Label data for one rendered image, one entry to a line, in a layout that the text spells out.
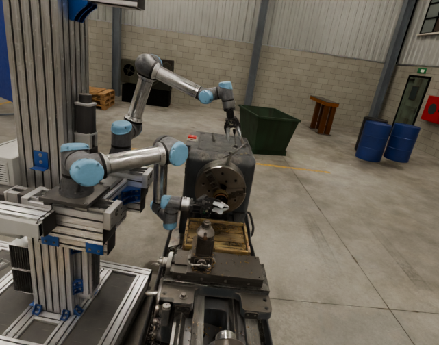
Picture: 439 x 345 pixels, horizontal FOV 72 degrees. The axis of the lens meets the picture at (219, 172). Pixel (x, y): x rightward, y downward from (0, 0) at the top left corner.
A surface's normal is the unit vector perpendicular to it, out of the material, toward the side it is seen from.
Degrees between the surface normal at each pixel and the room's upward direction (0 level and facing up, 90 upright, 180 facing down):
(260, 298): 0
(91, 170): 91
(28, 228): 90
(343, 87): 90
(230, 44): 90
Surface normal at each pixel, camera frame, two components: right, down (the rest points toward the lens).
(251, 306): 0.14, -0.92
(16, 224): -0.11, 0.34
